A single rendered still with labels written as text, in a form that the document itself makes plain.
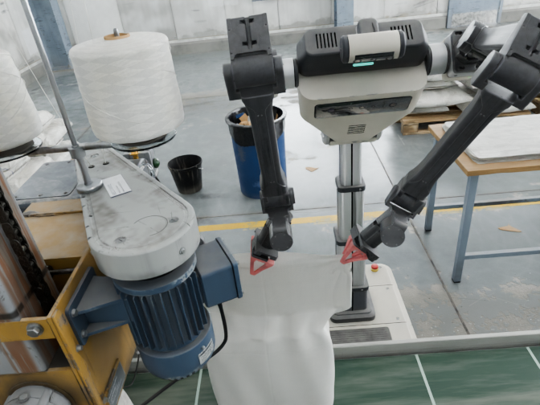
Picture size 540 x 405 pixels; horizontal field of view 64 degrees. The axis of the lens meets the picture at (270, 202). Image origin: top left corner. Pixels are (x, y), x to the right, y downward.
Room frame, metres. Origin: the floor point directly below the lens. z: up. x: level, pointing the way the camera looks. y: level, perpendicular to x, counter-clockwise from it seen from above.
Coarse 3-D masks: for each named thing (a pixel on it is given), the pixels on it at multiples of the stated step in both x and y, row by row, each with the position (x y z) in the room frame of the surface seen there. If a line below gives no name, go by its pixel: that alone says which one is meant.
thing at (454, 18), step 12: (456, 0) 8.69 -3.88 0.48; (468, 0) 8.67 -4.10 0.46; (480, 0) 8.66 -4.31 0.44; (492, 0) 8.65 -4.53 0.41; (456, 12) 8.68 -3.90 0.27; (468, 12) 8.67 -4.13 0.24; (480, 12) 8.66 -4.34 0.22; (492, 12) 8.65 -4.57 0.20; (456, 24) 8.68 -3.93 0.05; (468, 24) 8.67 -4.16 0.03
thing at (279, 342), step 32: (288, 256) 0.96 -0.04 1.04; (320, 256) 0.93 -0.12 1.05; (256, 288) 0.93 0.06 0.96; (288, 288) 0.93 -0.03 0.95; (320, 288) 0.93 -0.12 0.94; (256, 320) 0.93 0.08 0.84; (288, 320) 0.92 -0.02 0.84; (320, 320) 0.91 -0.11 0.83; (224, 352) 0.88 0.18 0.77; (256, 352) 0.87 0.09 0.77; (288, 352) 0.87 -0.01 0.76; (320, 352) 0.87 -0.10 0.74; (224, 384) 0.88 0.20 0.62; (256, 384) 0.87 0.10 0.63; (288, 384) 0.86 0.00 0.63; (320, 384) 0.86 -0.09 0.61
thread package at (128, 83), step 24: (72, 48) 0.75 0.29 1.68; (96, 48) 0.71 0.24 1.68; (120, 48) 0.70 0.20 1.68; (144, 48) 0.71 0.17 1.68; (168, 48) 0.77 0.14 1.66; (96, 72) 0.69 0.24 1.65; (120, 72) 0.69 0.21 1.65; (144, 72) 0.70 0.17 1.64; (168, 72) 0.74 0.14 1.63; (96, 96) 0.70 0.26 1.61; (120, 96) 0.69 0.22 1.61; (144, 96) 0.70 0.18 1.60; (168, 96) 0.73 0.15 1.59; (96, 120) 0.71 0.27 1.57; (120, 120) 0.69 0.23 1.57; (144, 120) 0.69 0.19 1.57; (168, 120) 0.72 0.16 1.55
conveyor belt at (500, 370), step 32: (448, 352) 1.10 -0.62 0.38; (480, 352) 1.08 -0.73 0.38; (512, 352) 1.07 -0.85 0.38; (128, 384) 1.11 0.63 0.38; (160, 384) 1.10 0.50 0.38; (192, 384) 1.08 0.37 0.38; (352, 384) 1.01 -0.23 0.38; (384, 384) 0.99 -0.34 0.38; (416, 384) 0.98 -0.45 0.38; (448, 384) 0.96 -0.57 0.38; (480, 384) 0.95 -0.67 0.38; (512, 384) 0.94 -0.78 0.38
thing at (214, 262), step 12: (216, 240) 0.71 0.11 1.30; (204, 252) 0.67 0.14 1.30; (216, 252) 0.67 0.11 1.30; (228, 252) 0.66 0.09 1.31; (204, 264) 0.63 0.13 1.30; (216, 264) 0.63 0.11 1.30; (228, 264) 0.63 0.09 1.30; (204, 276) 0.61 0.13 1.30; (216, 276) 0.62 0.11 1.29; (228, 276) 0.62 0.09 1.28; (204, 288) 0.61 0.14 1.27; (216, 288) 0.61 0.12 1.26; (228, 288) 0.62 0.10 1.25; (240, 288) 0.63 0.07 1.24; (204, 300) 0.61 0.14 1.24; (216, 300) 0.61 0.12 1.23; (228, 300) 0.62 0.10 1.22
